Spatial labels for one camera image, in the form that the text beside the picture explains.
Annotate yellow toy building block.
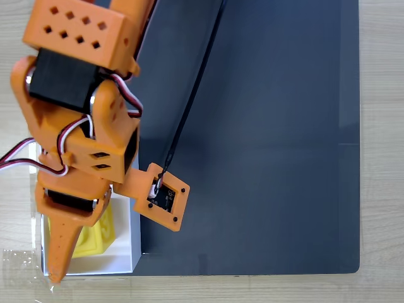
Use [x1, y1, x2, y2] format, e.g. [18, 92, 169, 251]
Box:
[46, 203, 117, 259]

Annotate white red black servo wires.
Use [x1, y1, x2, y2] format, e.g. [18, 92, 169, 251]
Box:
[107, 72, 143, 118]
[0, 137, 69, 177]

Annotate clear tape patch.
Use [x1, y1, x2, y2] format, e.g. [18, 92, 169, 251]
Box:
[2, 248, 54, 294]

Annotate white open cardboard box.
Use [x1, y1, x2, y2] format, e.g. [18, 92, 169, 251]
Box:
[39, 157, 142, 275]

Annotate orange camera mount with board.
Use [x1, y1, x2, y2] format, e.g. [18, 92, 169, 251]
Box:
[113, 162, 191, 233]

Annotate dark grey table mat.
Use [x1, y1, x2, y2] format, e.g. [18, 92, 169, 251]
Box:
[126, 0, 361, 277]

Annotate black camera cable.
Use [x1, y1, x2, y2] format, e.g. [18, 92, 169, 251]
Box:
[157, 0, 225, 190]

